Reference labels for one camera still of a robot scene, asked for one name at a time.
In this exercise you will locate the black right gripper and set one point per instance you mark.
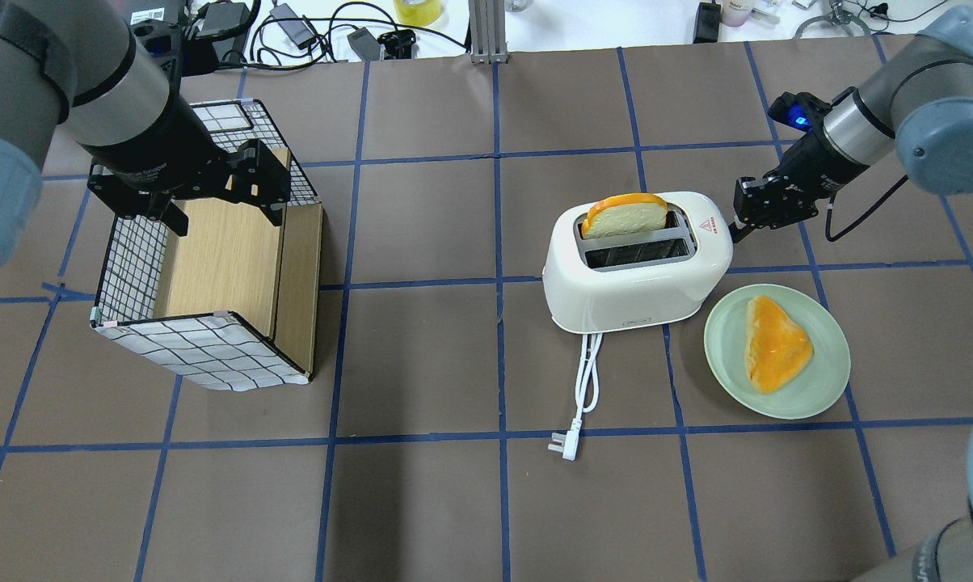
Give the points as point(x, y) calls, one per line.
point(810, 155)

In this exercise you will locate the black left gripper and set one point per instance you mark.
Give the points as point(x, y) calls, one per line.
point(162, 151)

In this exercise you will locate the white two-slot toaster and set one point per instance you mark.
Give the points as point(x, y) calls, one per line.
point(628, 281)

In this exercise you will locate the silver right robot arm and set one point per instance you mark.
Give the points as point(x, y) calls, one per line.
point(920, 105)

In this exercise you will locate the bread slice in toaster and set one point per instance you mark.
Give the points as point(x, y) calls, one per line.
point(632, 213)

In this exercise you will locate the toasted bread on plate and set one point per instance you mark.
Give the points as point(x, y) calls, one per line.
point(777, 349)

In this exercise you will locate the light green plate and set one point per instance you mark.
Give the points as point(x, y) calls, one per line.
point(814, 390)

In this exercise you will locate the black power adapter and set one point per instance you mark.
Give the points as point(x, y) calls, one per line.
point(707, 23)

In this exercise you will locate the white paper cup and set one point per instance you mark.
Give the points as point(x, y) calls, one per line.
point(736, 12)

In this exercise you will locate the yellow tape roll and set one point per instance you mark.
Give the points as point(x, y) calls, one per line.
point(418, 13)

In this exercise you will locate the aluminium frame post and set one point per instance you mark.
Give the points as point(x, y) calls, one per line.
point(488, 42)

